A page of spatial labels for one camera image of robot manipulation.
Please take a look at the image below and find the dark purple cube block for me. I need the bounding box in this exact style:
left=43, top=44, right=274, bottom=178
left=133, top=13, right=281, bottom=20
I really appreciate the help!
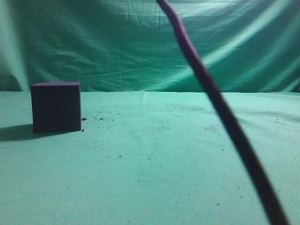
left=30, top=82, right=82, bottom=134

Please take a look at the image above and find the green table cloth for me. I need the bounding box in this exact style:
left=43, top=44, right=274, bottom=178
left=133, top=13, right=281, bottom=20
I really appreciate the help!
left=0, top=90, right=300, bottom=225

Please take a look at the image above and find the green backdrop cloth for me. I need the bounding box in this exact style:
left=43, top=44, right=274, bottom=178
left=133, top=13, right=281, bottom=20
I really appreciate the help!
left=0, top=0, right=300, bottom=92

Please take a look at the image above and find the dark purple cable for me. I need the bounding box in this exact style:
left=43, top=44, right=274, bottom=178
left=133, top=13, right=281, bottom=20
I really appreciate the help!
left=155, top=0, right=291, bottom=225

